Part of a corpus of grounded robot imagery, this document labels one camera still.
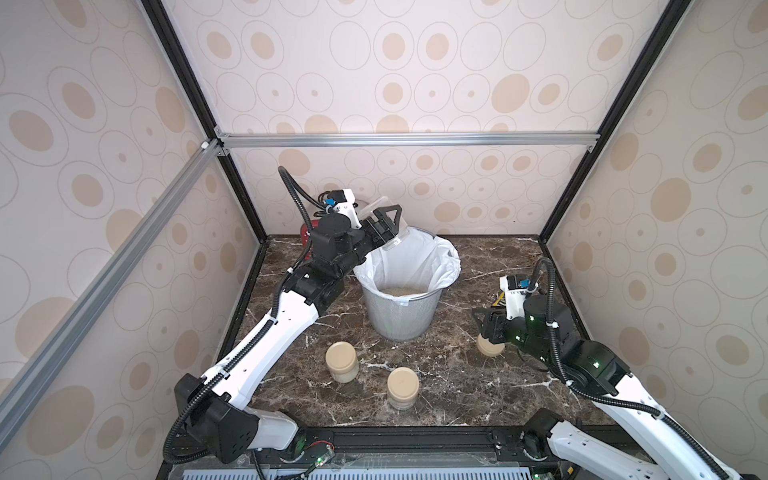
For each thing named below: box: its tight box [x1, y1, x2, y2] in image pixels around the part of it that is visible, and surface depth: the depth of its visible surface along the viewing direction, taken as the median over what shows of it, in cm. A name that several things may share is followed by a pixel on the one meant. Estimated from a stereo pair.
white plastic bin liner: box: [353, 226, 462, 305], surface depth 86 cm
